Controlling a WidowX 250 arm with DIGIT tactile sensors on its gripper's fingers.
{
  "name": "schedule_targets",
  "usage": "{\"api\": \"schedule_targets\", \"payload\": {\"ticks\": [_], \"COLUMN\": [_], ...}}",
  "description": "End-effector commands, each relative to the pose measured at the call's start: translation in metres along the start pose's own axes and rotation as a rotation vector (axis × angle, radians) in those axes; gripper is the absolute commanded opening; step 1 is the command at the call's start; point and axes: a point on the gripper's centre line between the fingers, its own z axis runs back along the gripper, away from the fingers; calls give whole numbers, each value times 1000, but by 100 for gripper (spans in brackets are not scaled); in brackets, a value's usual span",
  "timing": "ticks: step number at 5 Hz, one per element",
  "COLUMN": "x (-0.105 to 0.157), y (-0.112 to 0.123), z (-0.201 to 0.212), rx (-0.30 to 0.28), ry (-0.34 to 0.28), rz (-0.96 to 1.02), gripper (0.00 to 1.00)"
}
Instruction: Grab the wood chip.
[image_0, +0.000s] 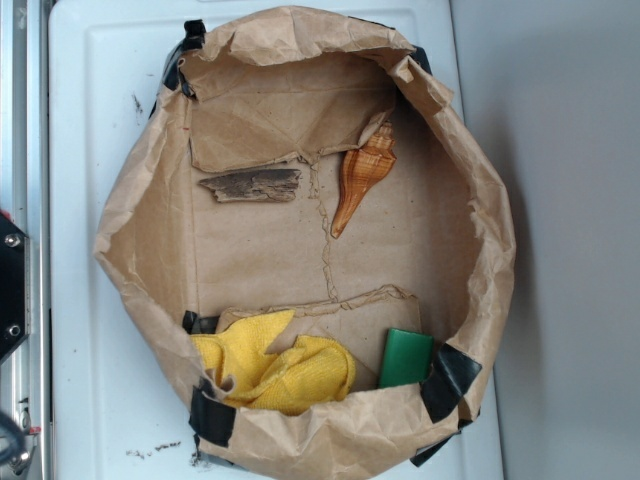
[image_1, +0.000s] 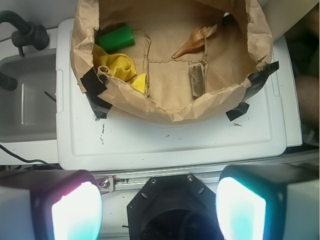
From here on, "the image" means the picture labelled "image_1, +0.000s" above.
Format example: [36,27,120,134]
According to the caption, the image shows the yellow cloth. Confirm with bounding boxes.
[92,44,149,96]

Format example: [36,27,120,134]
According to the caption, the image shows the white plastic bin lid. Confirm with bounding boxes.
[56,19,287,171]

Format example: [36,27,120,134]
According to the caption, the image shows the brown paper bag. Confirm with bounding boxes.
[70,0,273,125]

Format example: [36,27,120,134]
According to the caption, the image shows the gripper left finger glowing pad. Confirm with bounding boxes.
[0,170,103,240]

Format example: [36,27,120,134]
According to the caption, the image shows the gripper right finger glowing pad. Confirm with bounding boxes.
[216,163,320,240]

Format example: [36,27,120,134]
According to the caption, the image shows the black cable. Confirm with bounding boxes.
[0,143,60,167]

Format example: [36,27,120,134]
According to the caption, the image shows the orange conch shell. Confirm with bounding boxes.
[171,24,218,59]

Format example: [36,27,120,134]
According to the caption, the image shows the aluminium rail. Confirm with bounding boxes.
[92,152,320,193]

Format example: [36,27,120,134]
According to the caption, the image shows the dark wood chip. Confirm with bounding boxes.
[188,64,205,99]

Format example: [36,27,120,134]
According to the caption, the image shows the grey plastic tub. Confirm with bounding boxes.
[0,49,57,143]

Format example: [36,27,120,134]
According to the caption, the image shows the green cylinder block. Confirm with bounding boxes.
[97,25,135,53]

